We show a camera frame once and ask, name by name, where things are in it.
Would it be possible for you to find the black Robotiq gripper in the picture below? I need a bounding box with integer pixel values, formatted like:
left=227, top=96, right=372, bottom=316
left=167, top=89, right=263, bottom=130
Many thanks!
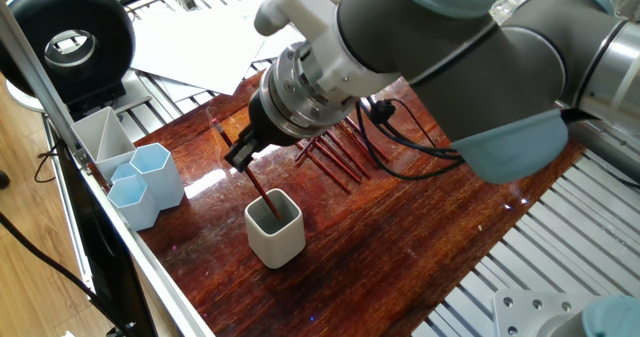
left=223, top=89, right=302, bottom=174

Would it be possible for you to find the light blue hexagonal pen holder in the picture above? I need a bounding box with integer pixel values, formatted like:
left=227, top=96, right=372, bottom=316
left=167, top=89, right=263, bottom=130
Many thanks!
left=106, top=142, right=186, bottom=232

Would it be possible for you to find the white square ceramic pen holder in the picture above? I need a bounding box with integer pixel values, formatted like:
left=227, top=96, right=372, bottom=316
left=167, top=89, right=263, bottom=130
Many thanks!
left=243, top=187, right=307, bottom=270

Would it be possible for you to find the white divided square pen holder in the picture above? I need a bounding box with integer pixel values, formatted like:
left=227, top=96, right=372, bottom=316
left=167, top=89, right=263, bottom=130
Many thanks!
left=70, top=105, right=137, bottom=184

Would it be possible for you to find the silver wrist sensor flange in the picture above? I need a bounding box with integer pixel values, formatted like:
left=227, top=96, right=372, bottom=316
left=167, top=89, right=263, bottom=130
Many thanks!
left=259, top=41, right=359, bottom=139

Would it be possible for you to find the white paper sheet stack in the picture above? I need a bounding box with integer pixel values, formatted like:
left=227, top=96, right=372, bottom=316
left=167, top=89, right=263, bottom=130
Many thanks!
left=128, top=0, right=306, bottom=98

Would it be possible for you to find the black monitor panel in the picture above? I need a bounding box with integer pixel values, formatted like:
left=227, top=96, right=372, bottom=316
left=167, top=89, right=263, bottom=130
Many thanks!
left=49, top=139, right=159, bottom=337

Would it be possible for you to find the red-brown wooden board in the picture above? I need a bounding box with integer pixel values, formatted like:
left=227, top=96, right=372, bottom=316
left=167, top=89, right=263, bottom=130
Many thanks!
left=132, top=69, right=586, bottom=337

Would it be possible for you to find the black gripper cable with plug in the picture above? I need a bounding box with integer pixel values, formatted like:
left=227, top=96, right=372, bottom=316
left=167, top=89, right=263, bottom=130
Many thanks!
left=354, top=96, right=466, bottom=181

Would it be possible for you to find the black floor cable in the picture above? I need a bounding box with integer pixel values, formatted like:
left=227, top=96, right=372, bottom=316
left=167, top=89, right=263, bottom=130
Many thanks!
left=0, top=211, right=129, bottom=337

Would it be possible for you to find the black ring-shaped lamp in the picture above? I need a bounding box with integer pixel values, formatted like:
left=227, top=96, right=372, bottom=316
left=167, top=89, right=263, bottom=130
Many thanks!
left=0, top=0, right=151, bottom=123

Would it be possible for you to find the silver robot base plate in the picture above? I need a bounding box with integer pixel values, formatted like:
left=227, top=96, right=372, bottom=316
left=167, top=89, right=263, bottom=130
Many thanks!
left=492, top=289, right=601, bottom=337

